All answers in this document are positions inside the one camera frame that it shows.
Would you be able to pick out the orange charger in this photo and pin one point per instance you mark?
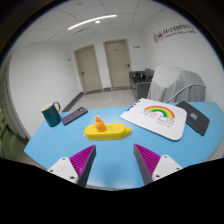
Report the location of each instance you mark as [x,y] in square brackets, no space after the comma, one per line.
[99,124]

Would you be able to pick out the grey sofa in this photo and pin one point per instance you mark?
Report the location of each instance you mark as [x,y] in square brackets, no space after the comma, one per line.
[142,87]

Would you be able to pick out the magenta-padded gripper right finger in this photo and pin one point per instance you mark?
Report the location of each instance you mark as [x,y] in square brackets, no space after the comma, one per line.
[148,160]

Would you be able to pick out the grey cloth-covered equipment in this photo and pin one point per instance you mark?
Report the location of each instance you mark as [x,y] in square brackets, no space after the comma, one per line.
[176,85]

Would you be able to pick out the black mouse pad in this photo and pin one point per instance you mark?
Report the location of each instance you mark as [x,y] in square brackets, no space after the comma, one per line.
[195,118]

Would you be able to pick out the round ceiling light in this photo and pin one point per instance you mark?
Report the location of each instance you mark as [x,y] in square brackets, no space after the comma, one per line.
[97,21]

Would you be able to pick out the black bag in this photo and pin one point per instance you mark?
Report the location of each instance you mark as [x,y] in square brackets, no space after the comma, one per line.
[140,77]

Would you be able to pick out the white rainbow-print mouse pad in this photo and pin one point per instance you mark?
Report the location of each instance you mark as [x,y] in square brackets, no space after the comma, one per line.
[156,120]

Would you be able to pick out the beige door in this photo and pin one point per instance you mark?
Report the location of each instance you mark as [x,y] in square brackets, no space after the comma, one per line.
[88,70]
[118,65]

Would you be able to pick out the wall logo sign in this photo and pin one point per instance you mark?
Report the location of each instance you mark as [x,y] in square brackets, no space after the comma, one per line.
[173,33]

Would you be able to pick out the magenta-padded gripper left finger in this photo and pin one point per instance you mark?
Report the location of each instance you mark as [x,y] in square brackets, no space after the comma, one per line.
[81,161]

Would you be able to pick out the long ceiling light strip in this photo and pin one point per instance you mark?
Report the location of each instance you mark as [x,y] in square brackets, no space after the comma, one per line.
[91,21]

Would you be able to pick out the purple smartphone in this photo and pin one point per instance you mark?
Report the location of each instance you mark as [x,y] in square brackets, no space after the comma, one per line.
[74,115]

